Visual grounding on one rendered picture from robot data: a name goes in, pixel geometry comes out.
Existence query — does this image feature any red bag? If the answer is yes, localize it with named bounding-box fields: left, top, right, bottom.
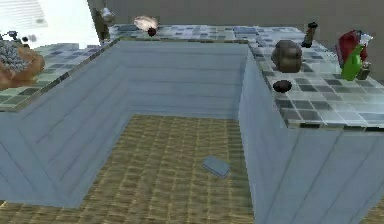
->
left=335, top=29, right=369, bottom=69

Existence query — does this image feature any bright window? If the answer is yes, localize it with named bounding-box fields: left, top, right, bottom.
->
left=0, top=0, right=100, bottom=50

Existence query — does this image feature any black pepper mill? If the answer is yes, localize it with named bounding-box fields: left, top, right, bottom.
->
left=301, top=21, right=319, bottom=49

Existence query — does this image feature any dark brown small oval object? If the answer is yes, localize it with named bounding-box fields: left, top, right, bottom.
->
left=272, top=79, right=293, bottom=94

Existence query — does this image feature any brown bottle with silver top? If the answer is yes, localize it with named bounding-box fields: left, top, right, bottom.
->
left=92, top=7, right=115, bottom=43

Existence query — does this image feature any green bottle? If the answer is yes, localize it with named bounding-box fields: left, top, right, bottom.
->
left=340, top=43, right=365, bottom=82

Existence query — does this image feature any brown lumpy round object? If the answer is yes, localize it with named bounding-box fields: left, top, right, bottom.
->
left=270, top=39, right=303, bottom=74

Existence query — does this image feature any blue grey kitchen counter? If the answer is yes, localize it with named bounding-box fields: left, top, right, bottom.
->
left=0, top=23, right=384, bottom=224

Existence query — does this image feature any blue grey flat block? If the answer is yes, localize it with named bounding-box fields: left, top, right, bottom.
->
left=202, top=155, right=232, bottom=179

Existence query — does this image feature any small dark jar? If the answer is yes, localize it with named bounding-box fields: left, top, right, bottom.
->
left=357, top=62, right=372, bottom=81

